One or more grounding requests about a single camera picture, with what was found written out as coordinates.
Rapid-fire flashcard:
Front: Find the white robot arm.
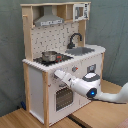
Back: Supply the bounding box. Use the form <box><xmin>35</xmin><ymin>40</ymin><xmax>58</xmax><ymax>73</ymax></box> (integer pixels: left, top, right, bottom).
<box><xmin>55</xmin><ymin>70</ymin><xmax>128</xmax><ymax>104</ymax></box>

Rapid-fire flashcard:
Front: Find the wooden toy kitchen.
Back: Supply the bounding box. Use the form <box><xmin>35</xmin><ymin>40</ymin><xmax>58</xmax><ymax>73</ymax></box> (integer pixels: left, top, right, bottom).
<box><xmin>22</xmin><ymin>2</ymin><xmax>105</xmax><ymax>128</ymax></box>

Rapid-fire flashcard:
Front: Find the black stovetop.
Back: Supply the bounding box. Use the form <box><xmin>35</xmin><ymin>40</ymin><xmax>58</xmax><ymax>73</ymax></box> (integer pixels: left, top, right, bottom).
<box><xmin>34</xmin><ymin>53</ymin><xmax>71</xmax><ymax>66</ymax></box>

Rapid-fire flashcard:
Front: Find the right red stove knob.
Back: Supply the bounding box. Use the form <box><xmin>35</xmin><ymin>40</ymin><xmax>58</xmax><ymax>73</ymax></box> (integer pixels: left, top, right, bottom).
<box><xmin>72</xmin><ymin>66</ymin><xmax>78</xmax><ymax>72</ymax></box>

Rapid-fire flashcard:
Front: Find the small metal pot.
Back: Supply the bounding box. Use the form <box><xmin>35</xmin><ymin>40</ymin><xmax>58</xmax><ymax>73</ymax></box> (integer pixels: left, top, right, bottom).
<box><xmin>42</xmin><ymin>51</ymin><xmax>57</xmax><ymax>62</ymax></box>

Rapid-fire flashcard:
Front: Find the grey toy sink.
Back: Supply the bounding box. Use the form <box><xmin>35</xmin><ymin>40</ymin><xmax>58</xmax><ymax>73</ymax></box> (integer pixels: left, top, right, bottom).
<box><xmin>66</xmin><ymin>47</ymin><xmax>94</xmax><ymax>56</ymax></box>

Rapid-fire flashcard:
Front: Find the black toy faucet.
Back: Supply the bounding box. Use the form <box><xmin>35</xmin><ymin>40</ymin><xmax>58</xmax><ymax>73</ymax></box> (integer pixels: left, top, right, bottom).
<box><xmin>66</xmin><ymin>32</ymin><xmax>83</xmax><ymax>50</ymax></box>

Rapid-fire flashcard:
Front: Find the grey ice dispenser panel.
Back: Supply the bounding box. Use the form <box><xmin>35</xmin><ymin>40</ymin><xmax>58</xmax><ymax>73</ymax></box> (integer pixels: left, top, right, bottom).
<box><xmin>87</xmin><ymin>64</ymin><xmax>96</xmax><ymax>73</ymax></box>

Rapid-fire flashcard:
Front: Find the toy oven door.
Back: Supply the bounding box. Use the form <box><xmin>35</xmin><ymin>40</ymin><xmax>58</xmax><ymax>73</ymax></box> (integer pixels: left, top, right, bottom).
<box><xmin>56</xmin><ymin>87</ymin><xmax>73</xmax><ymax>111</ymax></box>

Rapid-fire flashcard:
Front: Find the grey range hood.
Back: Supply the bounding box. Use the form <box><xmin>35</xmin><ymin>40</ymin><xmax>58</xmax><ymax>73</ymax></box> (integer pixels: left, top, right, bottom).
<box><xmin>34</xmin><ymin>5</ymin><xmax>64</xmax><ymax>27</ymax></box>

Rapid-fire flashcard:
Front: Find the toy microwave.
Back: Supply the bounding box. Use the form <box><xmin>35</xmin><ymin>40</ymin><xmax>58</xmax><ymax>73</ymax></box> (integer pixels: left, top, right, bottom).
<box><xmin>73</xmin><ymin>3</ymin><xmax>89</xmax><ymax>21</ymax></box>

